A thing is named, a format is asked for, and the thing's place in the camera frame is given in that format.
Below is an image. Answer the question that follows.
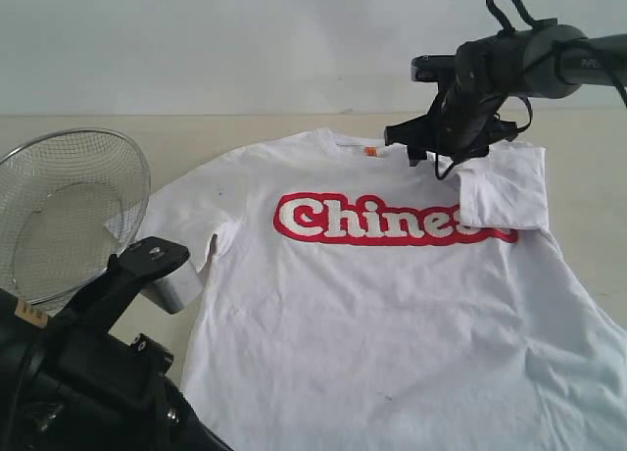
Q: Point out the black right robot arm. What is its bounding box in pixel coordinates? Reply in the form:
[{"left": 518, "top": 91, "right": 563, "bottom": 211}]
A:
[{"left": 384, "top": 25, "right": 626, "bottom": 165}]

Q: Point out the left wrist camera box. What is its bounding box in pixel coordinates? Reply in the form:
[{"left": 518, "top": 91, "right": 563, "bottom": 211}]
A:
[{"left": 54, "top": 236, "right": 190, "bottom": 333}]

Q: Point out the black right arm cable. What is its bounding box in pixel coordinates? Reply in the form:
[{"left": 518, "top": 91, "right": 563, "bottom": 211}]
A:
[{"left": 430, "top": 0, "right": 627, "bottom": 181}]

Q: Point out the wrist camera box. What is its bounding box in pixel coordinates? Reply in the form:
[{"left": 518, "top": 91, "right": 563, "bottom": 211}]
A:
[
  {"left": 54, "top": 236, "right": 190, "bottom": 333},
  {"left": 410, "top": 55, "right": 456, "bottom": 83}
]

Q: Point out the white t-shirt red lettering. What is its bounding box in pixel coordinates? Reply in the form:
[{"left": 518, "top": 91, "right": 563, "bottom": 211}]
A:
[{"left": 139, "top": 129, "right": 626, "bottom": 450}]

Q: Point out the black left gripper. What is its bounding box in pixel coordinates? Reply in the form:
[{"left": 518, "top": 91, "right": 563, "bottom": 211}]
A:
[{"left": 1, "top": 292, "right": 229, "bottom": 450}]

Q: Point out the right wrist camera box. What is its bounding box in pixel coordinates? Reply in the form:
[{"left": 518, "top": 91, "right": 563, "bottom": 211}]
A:
[{"left": 410, "top": 55, "right": 456, "bottom": 83}]

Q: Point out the round metal mesh basket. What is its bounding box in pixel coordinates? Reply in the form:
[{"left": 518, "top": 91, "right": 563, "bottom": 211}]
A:
[{"left": 1, "top": 128, "right": 151, "bottom": 310}]

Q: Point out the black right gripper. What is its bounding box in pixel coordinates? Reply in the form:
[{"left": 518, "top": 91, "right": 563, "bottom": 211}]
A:
[{"left": 384, "top": 85, "right": 517, "bottom": 168}]

